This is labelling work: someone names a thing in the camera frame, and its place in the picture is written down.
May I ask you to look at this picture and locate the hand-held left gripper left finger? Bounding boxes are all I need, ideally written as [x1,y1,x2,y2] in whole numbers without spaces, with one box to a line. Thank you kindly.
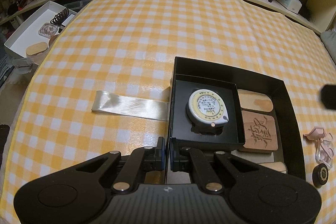
[73,136,166,191]

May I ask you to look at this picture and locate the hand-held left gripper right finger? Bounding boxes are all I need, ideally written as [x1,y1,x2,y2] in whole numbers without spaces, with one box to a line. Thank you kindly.
[171,138,263,191]

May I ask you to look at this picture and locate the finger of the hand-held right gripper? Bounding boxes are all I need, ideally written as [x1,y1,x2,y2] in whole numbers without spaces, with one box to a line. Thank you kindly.
[321,85,336,110]

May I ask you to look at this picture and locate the small black box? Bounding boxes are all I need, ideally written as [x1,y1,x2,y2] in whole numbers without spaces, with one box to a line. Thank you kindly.
[170,74,246,151]

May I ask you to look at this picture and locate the white round tape measure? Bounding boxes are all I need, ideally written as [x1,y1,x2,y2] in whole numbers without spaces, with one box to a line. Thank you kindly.
[186,89,232,133]

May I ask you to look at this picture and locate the plain wooden block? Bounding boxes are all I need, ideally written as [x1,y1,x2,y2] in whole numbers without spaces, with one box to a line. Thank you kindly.
[237,89,274,112]

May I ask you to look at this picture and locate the carved wooden block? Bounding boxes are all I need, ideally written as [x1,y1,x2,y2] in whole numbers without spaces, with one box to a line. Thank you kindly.
[240,110,279,153]

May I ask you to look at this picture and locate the large black box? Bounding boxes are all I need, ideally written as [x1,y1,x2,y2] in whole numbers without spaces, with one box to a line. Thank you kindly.
[166,56,306,185]

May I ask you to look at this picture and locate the grey pillow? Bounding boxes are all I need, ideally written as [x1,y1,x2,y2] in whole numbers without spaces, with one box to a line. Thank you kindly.
[321,29,336,57]

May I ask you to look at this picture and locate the clear plastic case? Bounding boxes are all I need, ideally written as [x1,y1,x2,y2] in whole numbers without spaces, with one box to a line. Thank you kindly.
[313,134,336,165]

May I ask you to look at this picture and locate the white satin ribbon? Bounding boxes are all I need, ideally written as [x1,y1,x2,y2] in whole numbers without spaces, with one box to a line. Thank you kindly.
[90,90,170,121]

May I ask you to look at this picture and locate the black round tin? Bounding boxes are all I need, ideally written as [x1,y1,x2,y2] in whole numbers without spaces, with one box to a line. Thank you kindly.
[312,164,330,185]

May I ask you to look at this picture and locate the black fluffy ball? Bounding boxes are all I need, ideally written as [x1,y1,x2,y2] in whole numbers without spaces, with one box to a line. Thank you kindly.
[299,5,320,23]

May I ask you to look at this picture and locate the yellow checked blanket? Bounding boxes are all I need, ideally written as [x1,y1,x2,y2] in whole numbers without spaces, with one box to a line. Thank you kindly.
[5,0,336,224]

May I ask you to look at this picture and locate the oval wooden case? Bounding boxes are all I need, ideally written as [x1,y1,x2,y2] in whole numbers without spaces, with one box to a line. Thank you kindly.
[26,42,49,57]

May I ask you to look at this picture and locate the small clear case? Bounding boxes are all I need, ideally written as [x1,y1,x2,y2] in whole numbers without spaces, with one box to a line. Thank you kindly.
[38,24,60,37]

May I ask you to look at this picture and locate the black hair claw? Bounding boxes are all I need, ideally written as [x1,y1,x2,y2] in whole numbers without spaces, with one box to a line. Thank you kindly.
[50,9,69,25]

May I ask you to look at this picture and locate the white shallow box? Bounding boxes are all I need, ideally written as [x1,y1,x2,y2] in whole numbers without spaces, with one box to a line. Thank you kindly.
[4,1,78,59]

